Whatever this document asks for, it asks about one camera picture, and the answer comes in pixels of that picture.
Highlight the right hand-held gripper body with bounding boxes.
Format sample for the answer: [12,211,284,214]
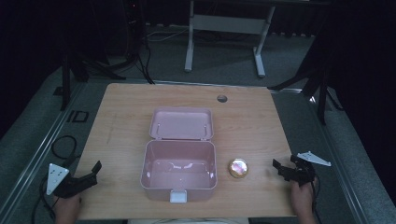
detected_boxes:
[286,150,332,188]

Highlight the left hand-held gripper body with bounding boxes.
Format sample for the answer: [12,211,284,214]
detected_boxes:
[46,163,86,200]

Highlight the person's left hand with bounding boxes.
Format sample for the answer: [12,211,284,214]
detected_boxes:
[51,191,83,224]

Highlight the person's right hand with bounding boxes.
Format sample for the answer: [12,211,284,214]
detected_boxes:
[289,177,318,224]

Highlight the pink plastic box with lid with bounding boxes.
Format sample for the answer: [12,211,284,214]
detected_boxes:
[139,105,219,204]

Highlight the black stand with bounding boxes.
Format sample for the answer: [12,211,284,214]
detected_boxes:
[268,34,345,126]
[52,43,127,112]

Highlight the dark computer tower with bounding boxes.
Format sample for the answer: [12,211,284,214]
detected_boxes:
[121,0,147,62]

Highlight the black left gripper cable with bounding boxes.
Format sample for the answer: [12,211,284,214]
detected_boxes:
[30,175,59,224]

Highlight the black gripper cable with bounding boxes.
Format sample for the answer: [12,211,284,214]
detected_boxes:
[310,175,323,224]
[30,175,59,224]

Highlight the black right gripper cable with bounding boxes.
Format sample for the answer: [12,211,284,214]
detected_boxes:
[310,175,323,224]

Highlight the metal floor rail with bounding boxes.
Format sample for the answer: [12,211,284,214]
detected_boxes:
[306,92,372,224]
[0,81,88,218]

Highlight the black looped cable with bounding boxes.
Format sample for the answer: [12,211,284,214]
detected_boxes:
[49,134,81,167]

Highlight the black floor cables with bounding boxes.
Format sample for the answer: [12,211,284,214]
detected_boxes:
[135,36,156,86]

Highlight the white floor cable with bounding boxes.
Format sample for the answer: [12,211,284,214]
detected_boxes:
[145,27,191,43]

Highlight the white desk frame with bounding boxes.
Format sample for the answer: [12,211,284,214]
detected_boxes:
[184,0,276,78]

